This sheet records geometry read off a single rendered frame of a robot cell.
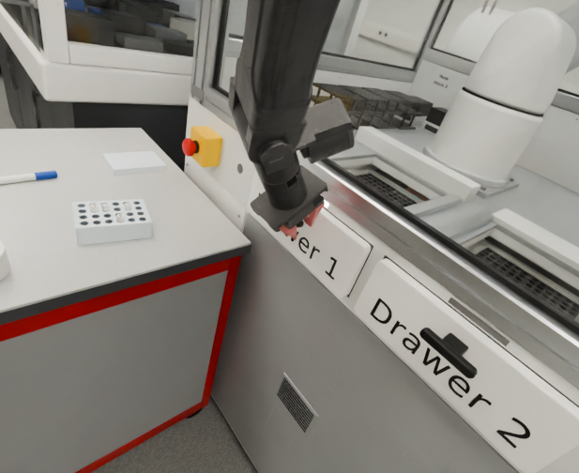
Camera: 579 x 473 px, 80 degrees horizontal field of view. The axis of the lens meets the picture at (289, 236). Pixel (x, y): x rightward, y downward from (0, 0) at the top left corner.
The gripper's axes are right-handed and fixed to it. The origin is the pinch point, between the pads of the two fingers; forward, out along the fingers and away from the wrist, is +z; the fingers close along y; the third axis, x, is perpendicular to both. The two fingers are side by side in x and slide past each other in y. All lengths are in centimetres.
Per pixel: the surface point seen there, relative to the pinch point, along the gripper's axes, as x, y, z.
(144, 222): 21.9, -19.7, -1.6
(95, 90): 83, -10, 1
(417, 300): -21.3, 3.3, -0.2
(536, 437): -40.2, 0.9, 3.0
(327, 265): -6.0, -0.3, 4.9
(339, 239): -6.3, 3.0, 0.3
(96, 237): 23.4, -27.6, -4.2
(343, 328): -13.3, -4.5, 14.0
